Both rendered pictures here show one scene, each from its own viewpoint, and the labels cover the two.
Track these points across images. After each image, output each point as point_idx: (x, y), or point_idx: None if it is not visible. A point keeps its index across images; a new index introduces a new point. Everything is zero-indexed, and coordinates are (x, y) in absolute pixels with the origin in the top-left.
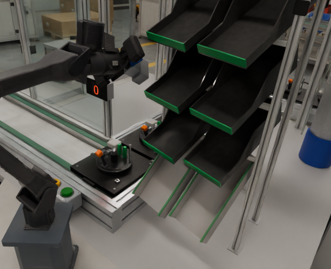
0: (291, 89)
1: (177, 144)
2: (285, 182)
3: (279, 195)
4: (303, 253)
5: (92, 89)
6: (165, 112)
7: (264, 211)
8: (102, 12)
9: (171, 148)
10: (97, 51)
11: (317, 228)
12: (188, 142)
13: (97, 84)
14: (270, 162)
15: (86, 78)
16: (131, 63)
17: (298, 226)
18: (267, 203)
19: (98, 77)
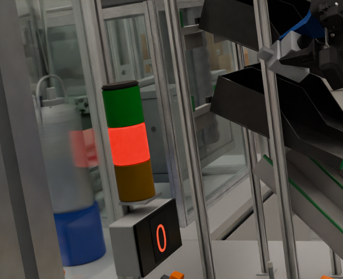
0: (242, 55)
1: (331, 145)
2: (159, 266)
3: (195, 266)
4: (301, 245)
5: (154, 247)
6: (281, 132)
7: (243, 269)
8: (100, 22)
9: (339, 150)
10: None
11: (249, 243)
12: (323, 137)
13: None
14: (256, 164)
15: (139, 227)
16: (324, 30)
17: (254, 251)
18: (222, 270)
19: None
